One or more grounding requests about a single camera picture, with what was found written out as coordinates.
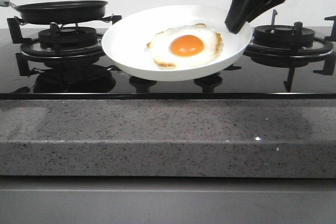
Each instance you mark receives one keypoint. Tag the fried egg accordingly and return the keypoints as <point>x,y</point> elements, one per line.
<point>185,47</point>

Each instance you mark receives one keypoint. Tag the white round plate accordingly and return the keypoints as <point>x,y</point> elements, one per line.
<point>125,41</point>

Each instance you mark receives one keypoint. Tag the black frying pan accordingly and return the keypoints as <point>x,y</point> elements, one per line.
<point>60,12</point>

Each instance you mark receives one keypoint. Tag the right black gas burner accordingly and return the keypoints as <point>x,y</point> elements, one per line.
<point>282,36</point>

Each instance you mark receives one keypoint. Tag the black gas burner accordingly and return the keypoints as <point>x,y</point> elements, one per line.
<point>282,36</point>
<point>69,37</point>

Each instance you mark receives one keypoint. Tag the black glass gas cooktop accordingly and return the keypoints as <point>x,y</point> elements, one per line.
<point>247,78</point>

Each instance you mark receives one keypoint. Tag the right black burner grate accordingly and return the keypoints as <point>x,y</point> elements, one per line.
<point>302,69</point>

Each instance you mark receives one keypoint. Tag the black burner grate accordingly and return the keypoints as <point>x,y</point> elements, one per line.
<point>302,69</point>
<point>30,50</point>

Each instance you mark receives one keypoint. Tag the left black gas burner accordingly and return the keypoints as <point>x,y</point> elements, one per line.
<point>69,37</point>

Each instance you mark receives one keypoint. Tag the left black burner grate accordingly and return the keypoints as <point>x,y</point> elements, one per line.
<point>30,50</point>

